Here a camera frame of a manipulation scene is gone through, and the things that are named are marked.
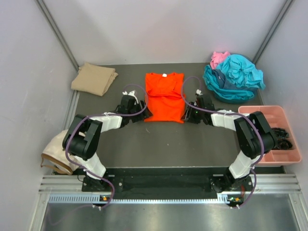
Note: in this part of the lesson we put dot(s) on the pink divided tray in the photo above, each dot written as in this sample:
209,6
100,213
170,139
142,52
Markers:
276,118

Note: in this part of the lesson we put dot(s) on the orange t shirt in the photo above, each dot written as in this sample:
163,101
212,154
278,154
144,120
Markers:
165,101

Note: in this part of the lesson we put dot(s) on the aluminium frame rail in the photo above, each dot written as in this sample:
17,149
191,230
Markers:
266,184

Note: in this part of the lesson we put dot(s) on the turquoise t shirt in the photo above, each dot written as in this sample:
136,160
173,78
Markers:
238,77

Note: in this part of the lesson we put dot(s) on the pink t shirt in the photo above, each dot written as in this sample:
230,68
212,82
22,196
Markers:
217,58

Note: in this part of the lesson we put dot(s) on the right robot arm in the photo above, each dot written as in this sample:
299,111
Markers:
254,134

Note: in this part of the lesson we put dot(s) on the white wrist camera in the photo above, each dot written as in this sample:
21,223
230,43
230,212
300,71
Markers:
133,94
199,92

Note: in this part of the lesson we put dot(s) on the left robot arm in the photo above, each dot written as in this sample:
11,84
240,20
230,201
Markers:
82,138

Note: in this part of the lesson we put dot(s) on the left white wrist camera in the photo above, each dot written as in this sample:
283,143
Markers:
133,94

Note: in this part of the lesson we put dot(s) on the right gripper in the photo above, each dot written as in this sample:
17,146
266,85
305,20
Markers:
188,116

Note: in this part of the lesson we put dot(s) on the folded beige t shirt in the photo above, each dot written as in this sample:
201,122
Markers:
94,79

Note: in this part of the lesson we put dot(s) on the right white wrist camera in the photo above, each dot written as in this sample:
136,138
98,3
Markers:
199,92

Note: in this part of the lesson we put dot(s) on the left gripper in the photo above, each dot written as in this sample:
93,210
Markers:
146,114

